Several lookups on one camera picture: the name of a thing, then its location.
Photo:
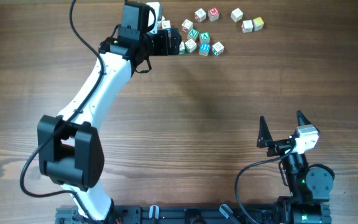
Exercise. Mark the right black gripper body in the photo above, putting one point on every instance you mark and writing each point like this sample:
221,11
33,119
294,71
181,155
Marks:
279,147

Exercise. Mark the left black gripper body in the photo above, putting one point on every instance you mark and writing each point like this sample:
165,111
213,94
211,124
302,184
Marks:
160,45

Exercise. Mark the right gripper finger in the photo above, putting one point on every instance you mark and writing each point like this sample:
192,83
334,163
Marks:
301,118
264,137

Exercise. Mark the green-sided picture block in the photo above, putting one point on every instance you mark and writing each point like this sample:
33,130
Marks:
182,48

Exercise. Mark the blue H block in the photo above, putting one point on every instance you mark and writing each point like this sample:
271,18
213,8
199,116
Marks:
204,49

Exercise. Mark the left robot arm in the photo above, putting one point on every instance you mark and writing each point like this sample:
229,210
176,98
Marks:
70,148

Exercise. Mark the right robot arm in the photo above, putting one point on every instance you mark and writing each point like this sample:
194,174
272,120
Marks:
309,185

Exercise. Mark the blue-sided block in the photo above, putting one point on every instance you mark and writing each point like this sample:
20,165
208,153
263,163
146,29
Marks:
166,25

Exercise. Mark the green-edged block far left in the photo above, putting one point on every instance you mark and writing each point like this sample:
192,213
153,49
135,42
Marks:
161,21

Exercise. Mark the green-edged white block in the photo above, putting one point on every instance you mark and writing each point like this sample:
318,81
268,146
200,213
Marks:
190,45

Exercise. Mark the red-sided block centre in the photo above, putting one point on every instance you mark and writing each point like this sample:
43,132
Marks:
187,25

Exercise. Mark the green N block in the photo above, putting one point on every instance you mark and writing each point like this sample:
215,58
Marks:
193,34

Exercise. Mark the green V block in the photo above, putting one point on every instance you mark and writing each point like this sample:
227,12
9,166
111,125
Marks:
204,38

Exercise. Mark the red-edged white block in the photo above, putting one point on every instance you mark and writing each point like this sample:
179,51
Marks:
200,15

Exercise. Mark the teal-sided circle block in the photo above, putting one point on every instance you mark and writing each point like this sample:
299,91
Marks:
217,48

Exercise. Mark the red M block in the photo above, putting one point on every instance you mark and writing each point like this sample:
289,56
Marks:
213,14

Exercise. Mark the plain white block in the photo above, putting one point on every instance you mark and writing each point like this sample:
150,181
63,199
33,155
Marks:
237,15

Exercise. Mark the red-sided white block right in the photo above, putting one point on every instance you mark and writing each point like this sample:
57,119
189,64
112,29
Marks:
247,26

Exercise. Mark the yellow block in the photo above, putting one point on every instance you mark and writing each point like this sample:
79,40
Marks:
258,23

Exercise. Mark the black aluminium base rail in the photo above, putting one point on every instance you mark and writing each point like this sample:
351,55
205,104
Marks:
263,213

